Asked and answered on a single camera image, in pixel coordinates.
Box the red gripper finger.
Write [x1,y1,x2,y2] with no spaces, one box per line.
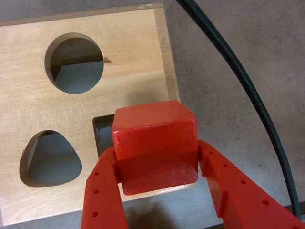
[80,145,129,229]
[197,139,305,229]

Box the red wooden cube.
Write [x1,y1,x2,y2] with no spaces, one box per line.
[111,100,200,196]

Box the wooden shape sorter box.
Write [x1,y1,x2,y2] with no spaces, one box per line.
[0,2,195,226]

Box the thick black camera cable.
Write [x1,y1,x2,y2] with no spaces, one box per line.
[176,0,302,219]

